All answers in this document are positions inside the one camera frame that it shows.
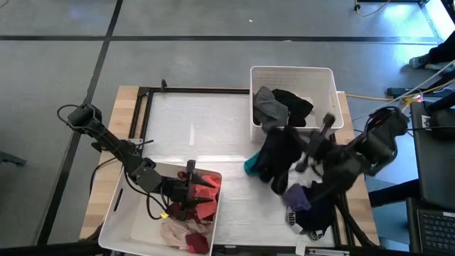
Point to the black diagonal support strut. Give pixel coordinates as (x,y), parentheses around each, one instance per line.
(355,224)

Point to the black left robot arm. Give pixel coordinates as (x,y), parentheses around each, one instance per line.
(113,145)

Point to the large black garment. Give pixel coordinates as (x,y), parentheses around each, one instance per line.
(277,156)

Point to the black power strip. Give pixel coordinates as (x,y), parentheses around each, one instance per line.
(401,92)

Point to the maroon garment pink edge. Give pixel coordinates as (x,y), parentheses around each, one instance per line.
(197,244)

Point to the white garment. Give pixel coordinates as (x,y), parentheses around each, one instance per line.
(313,174)

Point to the person's shoe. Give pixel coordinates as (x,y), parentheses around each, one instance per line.
(418,61)

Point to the black laptop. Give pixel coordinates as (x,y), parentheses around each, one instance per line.
(437,231)

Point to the white perforated plastic bin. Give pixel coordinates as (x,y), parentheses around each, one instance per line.
(135,231)
(284,76)

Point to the dark grey floor object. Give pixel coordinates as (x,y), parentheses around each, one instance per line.
(12,159)

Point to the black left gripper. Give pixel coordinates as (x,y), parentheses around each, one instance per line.
(177,192)

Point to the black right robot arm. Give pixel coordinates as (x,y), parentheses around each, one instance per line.
(377,145)

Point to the black frame clamp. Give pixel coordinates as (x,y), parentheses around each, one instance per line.
(164,85)

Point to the teal garment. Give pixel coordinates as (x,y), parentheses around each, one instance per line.
(250,167)

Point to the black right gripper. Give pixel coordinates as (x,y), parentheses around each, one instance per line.
(330,160)

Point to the dark grey Puma boxer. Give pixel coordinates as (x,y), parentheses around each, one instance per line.
(270,106)

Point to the person's leg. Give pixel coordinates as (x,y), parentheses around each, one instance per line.
(444,51)

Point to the purple garment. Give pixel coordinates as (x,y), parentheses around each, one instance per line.
(296,199)

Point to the coral garment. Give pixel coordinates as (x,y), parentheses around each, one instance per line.
(210,192)

